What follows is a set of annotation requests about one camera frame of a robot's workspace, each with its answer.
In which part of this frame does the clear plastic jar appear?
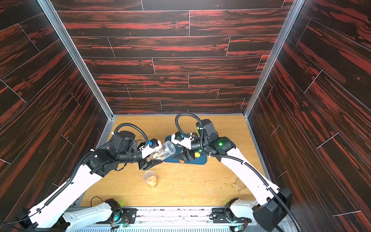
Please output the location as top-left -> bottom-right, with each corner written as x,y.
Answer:
146,141 -> 176,161

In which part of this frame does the clear round jar lid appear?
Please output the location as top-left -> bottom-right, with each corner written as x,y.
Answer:
235,178 -> 247,190

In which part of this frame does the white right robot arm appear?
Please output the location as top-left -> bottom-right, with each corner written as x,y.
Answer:
171,113 -> 302,232

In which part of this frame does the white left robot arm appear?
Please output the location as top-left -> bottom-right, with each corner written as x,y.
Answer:
14,123 -> 162,232

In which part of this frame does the clear jar with yellow snacks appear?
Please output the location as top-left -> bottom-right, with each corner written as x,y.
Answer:
143,171 -> 158,188

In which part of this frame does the blue plastic tray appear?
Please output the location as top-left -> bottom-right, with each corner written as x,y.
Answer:
164,145 -> 207,165

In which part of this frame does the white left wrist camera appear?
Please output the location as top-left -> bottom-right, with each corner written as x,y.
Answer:
138,138 -> 162,159

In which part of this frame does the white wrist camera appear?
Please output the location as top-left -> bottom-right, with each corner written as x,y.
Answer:
138,138 -> 162,159
171,131 -> 194,150

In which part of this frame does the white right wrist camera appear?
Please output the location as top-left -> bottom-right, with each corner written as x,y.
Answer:
171,131 -> 194,150

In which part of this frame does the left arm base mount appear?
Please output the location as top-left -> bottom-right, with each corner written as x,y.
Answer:
102,199 -> 138,227

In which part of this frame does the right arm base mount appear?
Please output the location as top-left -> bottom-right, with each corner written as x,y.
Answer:
209,198 -> 252,232

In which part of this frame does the aluminium corner post right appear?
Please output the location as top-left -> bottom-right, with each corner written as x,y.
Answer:
244,0 -> 305,118

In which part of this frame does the aluminium corner post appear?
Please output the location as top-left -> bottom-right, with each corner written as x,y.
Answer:
37,0 -> 114,119
244,0 -> 305,118

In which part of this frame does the aluminium corner post left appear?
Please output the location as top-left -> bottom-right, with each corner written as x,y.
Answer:
37,0 -> 114,119

